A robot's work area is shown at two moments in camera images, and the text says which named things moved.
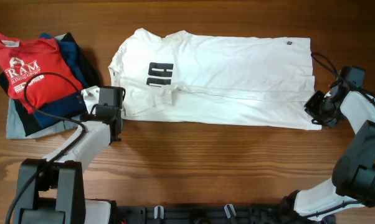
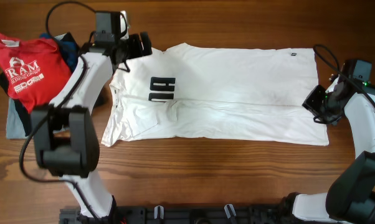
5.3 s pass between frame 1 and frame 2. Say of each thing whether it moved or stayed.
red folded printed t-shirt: stayed
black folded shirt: stayed
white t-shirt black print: moved
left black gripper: moved
